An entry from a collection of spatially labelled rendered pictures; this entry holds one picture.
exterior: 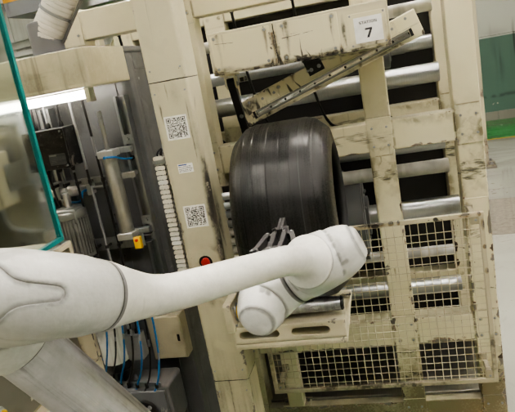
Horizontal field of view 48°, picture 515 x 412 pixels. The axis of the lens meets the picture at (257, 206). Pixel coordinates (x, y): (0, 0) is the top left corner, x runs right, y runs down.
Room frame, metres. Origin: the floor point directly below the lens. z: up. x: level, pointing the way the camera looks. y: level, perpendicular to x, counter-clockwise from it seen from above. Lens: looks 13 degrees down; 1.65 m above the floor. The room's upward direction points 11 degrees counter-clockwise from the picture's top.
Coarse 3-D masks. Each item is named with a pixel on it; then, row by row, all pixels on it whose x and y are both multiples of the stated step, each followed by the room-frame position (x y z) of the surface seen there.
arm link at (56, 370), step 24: (0, 360) 0.74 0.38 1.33; (24, 360) 0.76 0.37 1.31; (48, 360) 0.80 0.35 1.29; (72, 360) 0.83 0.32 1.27; (24, 384) 0.79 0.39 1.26; (48, 384) 0.80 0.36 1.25; (72, 384) 0.82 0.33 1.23; (96, 384) 0.85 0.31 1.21; (48, 408) 0.83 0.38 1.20; (72, 408) 0.82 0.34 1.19; (96, 408) 0.84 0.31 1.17; (120, 408) 0.88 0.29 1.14; (144, 408) 0.94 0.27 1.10
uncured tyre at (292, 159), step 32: (256, 128) 1.80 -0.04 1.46; (288, 128) 1.73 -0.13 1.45; (320, 128) 1.75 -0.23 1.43; (256, 160) 1.65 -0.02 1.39; (288, 160) 1.62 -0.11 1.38; (320, 160) 1.62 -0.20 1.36; (256, 192) 1.60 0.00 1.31; (288, 192) 1.57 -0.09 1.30; (320, 192) 1.57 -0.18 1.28; (256, 224) 1.57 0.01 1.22; (288, 224) 1.55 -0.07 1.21; (320, 224) 1.54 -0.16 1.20
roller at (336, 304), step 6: (312, 300) 1.68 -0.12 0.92; (318, 300) 1.68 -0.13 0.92; (324, 300) 1.67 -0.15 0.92; (330, 300) 1.66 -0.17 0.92; (336, 300) 1.66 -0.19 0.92; (342, 300) 1.66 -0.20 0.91; (300, 306) 1.68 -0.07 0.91; (306, 306) 1.68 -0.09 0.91; (312, 306) 1.67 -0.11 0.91; (318, 306) 1.67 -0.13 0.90; (324, 306) 1.66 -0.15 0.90; (330, 306) 1.66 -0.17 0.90; (336, 306) 1.65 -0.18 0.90; (342, 306) 1.65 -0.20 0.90; (294, 312) 1.69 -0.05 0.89; (300, 312) 1.68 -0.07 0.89; (306, 312) 1.68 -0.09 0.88
